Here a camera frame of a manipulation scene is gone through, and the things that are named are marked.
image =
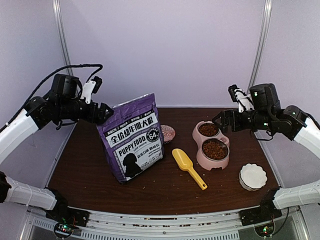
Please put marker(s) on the purple pet food bag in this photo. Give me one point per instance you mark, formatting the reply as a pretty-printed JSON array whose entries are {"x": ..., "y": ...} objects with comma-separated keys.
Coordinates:
[{"x": 132, "y": 137}]

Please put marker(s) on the right aluminium frame post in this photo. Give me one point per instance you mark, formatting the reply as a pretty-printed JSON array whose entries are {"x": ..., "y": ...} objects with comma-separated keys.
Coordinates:
[{"x": 264, "y": 30}]

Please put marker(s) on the left aluminium frame post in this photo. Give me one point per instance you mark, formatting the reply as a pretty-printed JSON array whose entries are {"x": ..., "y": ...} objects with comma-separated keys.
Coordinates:
[{"x": 60, "y": 29}]

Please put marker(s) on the steel feeder bowl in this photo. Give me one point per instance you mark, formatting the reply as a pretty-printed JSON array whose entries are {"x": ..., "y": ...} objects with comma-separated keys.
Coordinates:
[
  {"x": 208, "y": 129},
  {"x": 215, "y": 149}
]

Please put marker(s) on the aluminium frame post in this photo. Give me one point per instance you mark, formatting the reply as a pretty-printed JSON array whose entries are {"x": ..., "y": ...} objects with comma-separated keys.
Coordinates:
[
  {"x": 264, "y": 30},
  {"x": 60, "y": 29}
]

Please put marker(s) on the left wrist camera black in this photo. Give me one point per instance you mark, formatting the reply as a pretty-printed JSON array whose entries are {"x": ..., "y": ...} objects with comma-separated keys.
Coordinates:
[{"x": 90, "y": 87}]

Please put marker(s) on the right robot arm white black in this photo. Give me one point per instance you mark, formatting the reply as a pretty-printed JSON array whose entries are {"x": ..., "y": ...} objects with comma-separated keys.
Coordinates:
[{"x": 260, "y": 109}]

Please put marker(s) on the front steel feeder bowl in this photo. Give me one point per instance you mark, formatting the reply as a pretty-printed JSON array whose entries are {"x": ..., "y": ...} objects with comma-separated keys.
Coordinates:
[{"x": 215, "y": 149}]

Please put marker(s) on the yellow plastic scoop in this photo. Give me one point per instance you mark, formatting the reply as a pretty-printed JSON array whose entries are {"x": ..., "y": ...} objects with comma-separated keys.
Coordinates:
[{"x": 186, "y": 164}]

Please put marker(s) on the white scalloped ceramic bowl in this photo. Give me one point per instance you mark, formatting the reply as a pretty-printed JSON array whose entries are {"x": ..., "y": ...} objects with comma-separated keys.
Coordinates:
[{"x": 252, "y": 177}]

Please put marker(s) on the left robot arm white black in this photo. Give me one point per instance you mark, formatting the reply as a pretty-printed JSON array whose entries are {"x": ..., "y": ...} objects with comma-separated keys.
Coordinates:
[{"x": 68, "y": 99}]

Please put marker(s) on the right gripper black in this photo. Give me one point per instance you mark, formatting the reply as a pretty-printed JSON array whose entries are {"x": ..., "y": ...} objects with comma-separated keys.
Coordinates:
[{"x": 225, "y": 114}]

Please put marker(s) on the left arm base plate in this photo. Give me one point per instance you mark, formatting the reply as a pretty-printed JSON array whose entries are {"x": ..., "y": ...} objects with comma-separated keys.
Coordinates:
[{"x": 67, "y": 215}]

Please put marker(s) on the rear steel feeder bowl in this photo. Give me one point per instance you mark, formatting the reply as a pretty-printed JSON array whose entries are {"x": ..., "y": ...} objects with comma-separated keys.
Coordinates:
[{"x": 208, "y": 129}]

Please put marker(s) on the front aluminium rail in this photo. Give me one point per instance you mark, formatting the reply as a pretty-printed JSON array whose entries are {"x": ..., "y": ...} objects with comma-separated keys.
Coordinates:
[{"x": 224, "y": 225}]

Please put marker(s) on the red patterned small bowl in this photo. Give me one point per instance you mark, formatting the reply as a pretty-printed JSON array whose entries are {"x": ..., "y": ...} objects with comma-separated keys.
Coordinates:
[{"x": 168, "y": 133}]

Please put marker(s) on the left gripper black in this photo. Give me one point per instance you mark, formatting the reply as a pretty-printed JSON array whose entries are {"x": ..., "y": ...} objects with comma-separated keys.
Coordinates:
[{"x": 99, "y": 119}]

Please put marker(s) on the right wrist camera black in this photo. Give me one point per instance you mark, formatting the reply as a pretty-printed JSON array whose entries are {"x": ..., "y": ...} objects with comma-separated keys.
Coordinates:
[{"x": 243, "y": 100}]

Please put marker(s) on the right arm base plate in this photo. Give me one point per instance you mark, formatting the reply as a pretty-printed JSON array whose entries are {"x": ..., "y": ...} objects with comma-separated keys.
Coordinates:
[{"x": 257, "y": 215}]

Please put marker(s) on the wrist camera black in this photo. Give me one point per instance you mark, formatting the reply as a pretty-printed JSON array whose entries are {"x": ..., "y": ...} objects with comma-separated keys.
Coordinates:
[
  {"x": 90, "y": 87},
  {"x": 243, "y": 100}
]

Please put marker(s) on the brown pet food kibble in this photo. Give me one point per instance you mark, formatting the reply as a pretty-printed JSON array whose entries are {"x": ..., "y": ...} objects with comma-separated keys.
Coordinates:
[{"x": 212, "y": 148}]

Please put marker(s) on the pink double pet feeder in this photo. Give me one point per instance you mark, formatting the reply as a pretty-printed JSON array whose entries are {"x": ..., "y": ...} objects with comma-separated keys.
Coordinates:
[{"x": 202, "y": 160}]

